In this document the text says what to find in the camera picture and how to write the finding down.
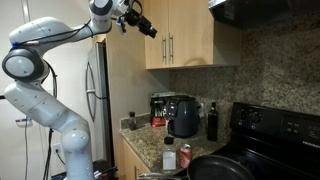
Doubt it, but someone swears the white wall outlet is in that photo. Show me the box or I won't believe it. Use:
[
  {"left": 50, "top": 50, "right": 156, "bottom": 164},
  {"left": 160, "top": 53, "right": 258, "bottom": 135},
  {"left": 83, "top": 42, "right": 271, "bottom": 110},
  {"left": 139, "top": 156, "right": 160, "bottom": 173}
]
[{"left": 52, "top": 143, "right": 63, "bottom": 155}]

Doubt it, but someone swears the clear plastic bottle black cap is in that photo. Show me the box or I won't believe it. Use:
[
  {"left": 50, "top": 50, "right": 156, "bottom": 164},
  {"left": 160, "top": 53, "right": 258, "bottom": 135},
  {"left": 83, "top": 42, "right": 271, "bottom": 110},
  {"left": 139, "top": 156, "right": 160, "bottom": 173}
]
[{"left": 162, "top": 136, "right": 177, "bottom": 173}]

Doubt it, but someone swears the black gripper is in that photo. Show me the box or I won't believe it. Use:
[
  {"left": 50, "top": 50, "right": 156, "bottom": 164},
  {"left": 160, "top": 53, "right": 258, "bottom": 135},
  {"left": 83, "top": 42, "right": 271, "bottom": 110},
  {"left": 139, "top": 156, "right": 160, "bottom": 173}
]
[{"left": 123, "top": 8, "right": 158, "bottom": 39}]

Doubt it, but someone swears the small dark pepper grinder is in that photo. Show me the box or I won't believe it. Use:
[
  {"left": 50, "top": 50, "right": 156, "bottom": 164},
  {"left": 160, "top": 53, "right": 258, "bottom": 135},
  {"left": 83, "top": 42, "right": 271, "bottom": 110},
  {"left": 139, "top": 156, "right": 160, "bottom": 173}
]
[{"left": 128, "top": 111, "right": 138, "bottom": 132}]

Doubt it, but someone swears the dark grey air fryer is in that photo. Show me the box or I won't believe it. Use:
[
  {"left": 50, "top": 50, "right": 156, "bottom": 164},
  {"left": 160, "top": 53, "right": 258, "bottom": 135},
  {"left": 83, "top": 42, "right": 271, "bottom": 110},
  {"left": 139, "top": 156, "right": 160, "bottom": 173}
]
[{"left": 165, "top": 94, "right": 201, "bottom": 139}]

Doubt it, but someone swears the tall wooden side panel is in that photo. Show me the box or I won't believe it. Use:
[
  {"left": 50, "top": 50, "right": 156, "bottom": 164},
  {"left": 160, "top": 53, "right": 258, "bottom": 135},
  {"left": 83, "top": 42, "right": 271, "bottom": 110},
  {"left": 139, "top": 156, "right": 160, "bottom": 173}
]
[{"left": 91, "top": 0, "right": 171, "bottom": 180}]

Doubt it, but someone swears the black electric stove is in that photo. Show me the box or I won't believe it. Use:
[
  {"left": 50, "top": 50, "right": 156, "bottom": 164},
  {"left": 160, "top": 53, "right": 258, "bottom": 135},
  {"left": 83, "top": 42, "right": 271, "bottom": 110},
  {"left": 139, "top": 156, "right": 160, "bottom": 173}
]
[{"left": 213, "top": 101, "right": 320, "bottom": 180}]

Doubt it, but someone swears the red soda can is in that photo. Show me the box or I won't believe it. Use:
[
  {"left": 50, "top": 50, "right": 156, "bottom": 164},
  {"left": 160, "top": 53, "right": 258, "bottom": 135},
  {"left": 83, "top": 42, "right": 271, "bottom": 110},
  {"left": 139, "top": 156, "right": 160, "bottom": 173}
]
[{"left": 178, "top": 143, "right": 193, "bottom": 170}]

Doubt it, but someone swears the wooden wall cupboard body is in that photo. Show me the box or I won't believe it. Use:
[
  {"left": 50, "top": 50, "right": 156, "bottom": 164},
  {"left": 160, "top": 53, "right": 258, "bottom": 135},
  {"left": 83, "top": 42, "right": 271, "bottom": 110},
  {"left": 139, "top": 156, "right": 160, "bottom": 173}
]
[{"left": 145, "top": 19, "right": 243, "bottom": 70}]

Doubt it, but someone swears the wooden base cabinet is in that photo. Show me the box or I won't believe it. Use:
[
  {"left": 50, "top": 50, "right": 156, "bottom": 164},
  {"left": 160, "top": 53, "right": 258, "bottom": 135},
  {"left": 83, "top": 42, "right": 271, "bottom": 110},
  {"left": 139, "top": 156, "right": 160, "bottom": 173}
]
[{"left": 121, "top": 138, "right": 151, "bottom": 180}]

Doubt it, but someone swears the dark glass bottle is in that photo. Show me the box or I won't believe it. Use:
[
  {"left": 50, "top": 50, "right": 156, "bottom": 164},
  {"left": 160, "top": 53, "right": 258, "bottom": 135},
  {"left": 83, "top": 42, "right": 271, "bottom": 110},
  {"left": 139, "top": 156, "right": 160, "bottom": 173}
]
[{"left": 207, "top": 101, "right": 219, "bottom": 142}]

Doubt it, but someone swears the stainless steel refrigerator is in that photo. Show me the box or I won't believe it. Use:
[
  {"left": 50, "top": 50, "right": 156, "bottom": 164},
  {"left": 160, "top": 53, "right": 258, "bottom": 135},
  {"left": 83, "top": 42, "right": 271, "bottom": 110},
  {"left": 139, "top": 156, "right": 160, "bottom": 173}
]
[{"left": 84, "top": 41, "right": 114, "bottom": 166}]

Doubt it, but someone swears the black range hood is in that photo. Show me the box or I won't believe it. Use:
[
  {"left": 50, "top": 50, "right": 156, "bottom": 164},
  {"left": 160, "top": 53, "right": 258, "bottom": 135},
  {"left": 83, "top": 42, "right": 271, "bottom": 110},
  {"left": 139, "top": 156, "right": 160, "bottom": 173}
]
[{"left": 208, "top": 0, "right": 320, "bottom": 31}]

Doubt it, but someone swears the black frying pan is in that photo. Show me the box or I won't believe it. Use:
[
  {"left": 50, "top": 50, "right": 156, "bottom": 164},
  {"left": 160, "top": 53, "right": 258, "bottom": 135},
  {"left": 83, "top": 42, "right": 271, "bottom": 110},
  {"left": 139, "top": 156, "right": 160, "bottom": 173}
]
[{"left": 185, "top": 154, "right": 256, "bottom": 180}]

